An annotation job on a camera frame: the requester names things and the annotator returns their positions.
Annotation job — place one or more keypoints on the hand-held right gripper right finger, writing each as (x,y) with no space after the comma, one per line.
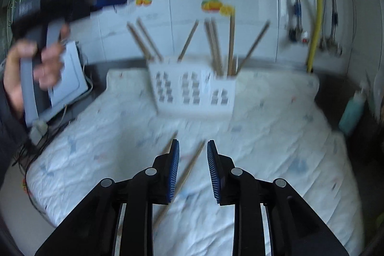
(213,172)

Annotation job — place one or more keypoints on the metal angle valve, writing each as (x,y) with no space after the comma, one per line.
(331,47)

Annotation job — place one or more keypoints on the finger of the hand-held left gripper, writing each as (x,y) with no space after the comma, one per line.
(108,1)

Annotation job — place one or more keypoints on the white plastic utensil holder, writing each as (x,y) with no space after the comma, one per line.
(192,109)

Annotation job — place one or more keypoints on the white flat appliance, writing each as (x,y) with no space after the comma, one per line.
(72,79)

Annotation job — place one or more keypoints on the teal plastic bottle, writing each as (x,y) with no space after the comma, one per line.
(351,115)

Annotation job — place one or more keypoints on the yellow gas pipe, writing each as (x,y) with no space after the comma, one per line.
(318,4)

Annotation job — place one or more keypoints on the metal valve with red knob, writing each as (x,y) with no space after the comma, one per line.
(300,35)

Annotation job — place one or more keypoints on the person's left forearm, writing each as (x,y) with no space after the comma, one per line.
(10,130)

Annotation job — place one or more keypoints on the white power strip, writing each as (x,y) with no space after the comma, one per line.
(39,128)

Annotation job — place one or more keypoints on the white quilted mat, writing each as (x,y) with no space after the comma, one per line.
(270,139)

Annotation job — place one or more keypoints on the person's left hand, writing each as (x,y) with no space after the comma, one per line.
(48,67)

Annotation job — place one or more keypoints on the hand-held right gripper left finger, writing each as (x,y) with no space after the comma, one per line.
(174,172)

